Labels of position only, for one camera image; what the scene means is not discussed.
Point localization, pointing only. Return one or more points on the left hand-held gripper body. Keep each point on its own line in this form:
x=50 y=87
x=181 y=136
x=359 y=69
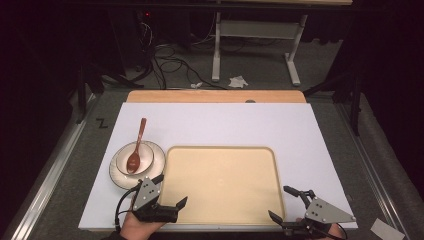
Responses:
x=146 y=195

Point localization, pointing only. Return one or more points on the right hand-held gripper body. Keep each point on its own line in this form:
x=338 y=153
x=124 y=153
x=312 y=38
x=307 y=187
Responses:
x=325 y=213

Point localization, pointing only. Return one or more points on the person's right hand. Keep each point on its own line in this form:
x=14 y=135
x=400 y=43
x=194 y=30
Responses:
x=336 y=231

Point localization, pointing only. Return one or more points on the person's left hand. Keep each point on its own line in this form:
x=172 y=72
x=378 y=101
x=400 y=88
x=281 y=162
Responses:
x=138 y=228

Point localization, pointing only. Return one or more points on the white plate with dark rim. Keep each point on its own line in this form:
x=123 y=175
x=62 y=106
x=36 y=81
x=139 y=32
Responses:
x=160 y=160

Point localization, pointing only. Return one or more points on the white bowl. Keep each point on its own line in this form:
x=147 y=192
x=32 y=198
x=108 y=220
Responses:
x=146 y=156

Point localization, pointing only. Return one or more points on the brown wooden spoon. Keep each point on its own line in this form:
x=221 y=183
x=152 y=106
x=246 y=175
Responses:
x=134 y=159

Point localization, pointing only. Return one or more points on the beige plastic tray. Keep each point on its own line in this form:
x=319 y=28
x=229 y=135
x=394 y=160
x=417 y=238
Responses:
x=223 y=186

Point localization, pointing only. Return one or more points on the white paper sheet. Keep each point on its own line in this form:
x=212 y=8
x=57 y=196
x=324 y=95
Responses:
x=386 y=230

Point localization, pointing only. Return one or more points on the white table mat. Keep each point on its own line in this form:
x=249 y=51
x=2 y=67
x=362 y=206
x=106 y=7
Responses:
x=233 y=123

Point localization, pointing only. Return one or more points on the grey round table plug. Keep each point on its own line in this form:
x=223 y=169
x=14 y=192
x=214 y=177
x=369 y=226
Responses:
x=250 y=101

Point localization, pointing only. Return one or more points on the small crumpled white paper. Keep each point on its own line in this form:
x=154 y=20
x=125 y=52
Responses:
x=196 y=85

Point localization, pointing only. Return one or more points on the black metal stand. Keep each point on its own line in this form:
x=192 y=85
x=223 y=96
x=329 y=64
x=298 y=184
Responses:
x=81 y=96
x=356 y=100

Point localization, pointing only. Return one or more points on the large crumpled white paper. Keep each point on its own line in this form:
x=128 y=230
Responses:
x=238 y=82

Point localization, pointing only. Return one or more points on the silver metal rail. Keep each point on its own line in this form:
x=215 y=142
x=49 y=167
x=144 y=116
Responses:
x=50 y=173
x=370 y=160

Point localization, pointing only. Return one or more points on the white metal desk frame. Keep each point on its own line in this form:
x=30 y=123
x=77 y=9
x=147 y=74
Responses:
x=256 y=29

